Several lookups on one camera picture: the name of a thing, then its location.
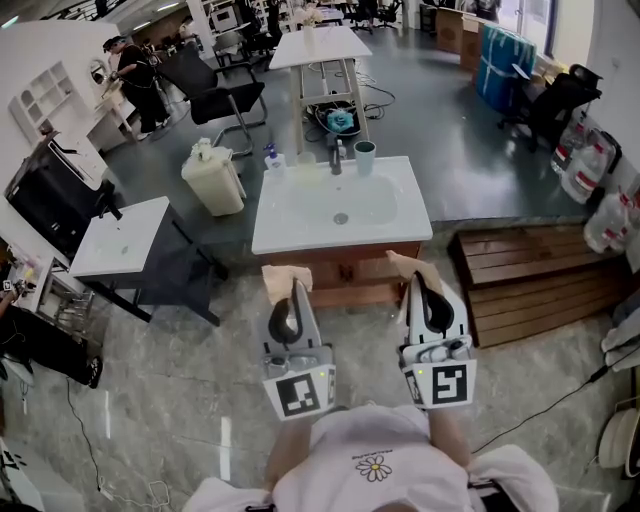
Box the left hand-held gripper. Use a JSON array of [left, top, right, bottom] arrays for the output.
[[259, 277, 337, 421]]

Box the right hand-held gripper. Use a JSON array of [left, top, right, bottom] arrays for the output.
[[398, 272, 477, 410]]

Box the pale green cup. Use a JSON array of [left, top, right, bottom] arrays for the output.
[[353, 140, 377, 176]]

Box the person's right forearm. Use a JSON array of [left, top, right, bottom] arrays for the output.
[[424, 404, 474, 471]]

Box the person's left forearm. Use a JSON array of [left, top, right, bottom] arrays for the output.
[[264, 409, 321, 494]]

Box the wooden vanity cabinet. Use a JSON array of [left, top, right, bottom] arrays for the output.
[[258, 240, 426, 309]]

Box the wooden slat platform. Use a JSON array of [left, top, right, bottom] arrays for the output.
[[448, 224, 634, 350]]

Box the white sink basin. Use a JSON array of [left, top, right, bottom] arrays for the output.
[[250, 155, 434, 256]]

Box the black basin stand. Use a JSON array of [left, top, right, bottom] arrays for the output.
[[82, 202, 229, 326]]

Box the person's white daisy shirt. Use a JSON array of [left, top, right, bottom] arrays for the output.
[[182, 402, 559, 512]]

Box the cream trash bin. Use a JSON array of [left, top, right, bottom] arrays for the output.
[[180, 148, 247, 218]]

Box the black sink faucet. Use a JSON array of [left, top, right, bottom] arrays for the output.
[[327, 133, 346, 176]]

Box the white folded towel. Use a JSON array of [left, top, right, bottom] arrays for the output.
[[602, 294, 640, 372]]

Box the white square basin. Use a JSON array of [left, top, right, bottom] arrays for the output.
[[68, 195, 172, 279]]

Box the large clear water jug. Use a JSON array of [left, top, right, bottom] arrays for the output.
[[583, 191, 634, 254], [561, 129, 623, 205], [549, 119, 586, 174], [619, 174, 640, 236]]

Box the blue bath pouf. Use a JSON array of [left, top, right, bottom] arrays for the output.
[[326, 108, 355, 132]]

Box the round white disc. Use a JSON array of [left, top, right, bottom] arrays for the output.
[[597, 399, 640, 476]]

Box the black cantilever chair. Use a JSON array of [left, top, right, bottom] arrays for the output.
[[158, 47, 269, 159]]

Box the black office chair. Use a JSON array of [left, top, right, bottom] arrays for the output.
[[497, 63, 604, 151]]

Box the blue wrapped package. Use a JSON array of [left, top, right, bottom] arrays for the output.
[[474, 23, 538, 109]]

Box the white narrow basin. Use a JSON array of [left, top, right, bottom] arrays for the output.
[[49, 133, 109, 192]]

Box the white dressing table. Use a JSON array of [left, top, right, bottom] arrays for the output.
[[84, 89, 136, 151]]

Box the brown cardboard box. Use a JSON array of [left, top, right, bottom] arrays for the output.
[[459, 14, 485, 72], [435, 7, 466, 54]]

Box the black vanity cabinet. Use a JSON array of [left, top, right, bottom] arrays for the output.
[[4, 132, 116, 261]]

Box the white tall table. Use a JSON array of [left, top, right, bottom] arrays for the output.
[[268, 24, 374, 155]]

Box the white vase with flowers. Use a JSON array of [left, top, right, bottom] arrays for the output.
[[292, 5, 324, 51]]

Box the white printed panel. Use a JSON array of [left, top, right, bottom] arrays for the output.
[[0, 439, 44, 512]]

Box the white shelf unit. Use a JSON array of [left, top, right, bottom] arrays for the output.
[[7, 60, 76, 146]]

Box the black power cable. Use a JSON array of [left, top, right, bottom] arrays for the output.
[[469, 363, 617, 455]]

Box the black floor cable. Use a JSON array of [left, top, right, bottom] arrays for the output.
[[64, 377, 114, 501]]

